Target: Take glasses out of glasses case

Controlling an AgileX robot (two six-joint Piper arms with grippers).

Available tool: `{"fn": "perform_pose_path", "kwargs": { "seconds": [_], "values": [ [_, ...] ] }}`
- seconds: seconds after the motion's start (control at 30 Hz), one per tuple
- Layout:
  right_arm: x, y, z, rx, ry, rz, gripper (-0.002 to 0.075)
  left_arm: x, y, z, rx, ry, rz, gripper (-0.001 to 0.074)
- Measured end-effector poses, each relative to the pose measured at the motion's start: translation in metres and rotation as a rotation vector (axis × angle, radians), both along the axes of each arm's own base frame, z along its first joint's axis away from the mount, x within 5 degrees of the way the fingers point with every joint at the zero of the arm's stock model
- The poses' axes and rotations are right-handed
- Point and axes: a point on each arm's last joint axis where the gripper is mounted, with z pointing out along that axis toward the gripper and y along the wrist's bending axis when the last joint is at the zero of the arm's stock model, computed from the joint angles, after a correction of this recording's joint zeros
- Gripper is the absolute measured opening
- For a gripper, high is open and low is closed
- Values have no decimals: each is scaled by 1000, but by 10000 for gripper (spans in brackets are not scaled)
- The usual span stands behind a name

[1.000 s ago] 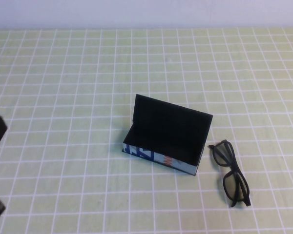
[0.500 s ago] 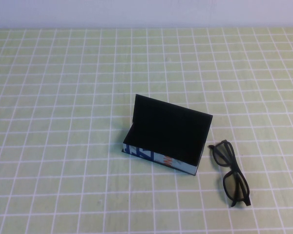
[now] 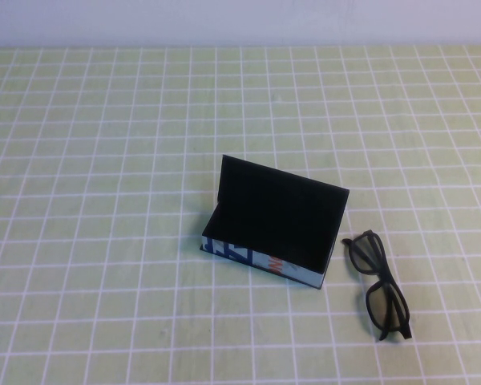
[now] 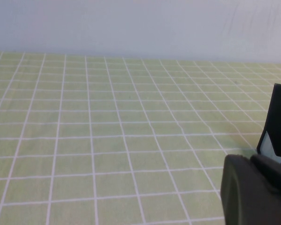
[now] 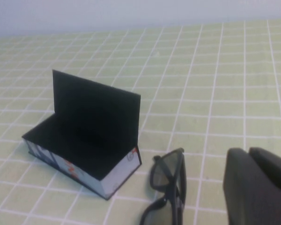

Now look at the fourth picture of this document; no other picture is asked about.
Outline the green checked tablecloth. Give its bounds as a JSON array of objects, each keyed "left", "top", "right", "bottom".
[{"left": 0, "top": 51, "right": 281, "bottom": 225}]

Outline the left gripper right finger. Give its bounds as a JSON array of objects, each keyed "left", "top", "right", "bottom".
[{"left": 250, "top": 154, "right": 281, "bottom": 202}]

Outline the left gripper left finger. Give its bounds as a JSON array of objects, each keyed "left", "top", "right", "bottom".
[{"left": 220, "top": 154, "right": 281, "bottom": 225}]

